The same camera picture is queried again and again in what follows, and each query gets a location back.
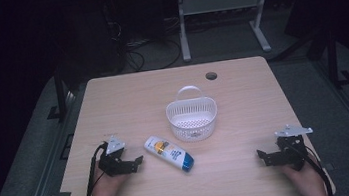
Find white metal table frame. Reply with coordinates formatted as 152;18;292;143
174;0;280;64

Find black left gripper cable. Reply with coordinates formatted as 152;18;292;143
78;141;115;196

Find white plastic basket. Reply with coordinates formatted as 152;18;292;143
162;82;222;146

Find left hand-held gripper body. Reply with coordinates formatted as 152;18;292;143
94;132;139;180

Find person's right hand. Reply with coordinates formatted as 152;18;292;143
279;156;330;196

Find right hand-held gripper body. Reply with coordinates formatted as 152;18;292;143
260;121;318;175

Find black cables on floor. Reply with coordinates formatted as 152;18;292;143
106;13;187;76

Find white bottle with blue cap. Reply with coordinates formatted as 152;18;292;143
142;130;197;179

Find black metal stand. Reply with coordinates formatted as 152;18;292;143
40;64;78;123
321;22;349;91

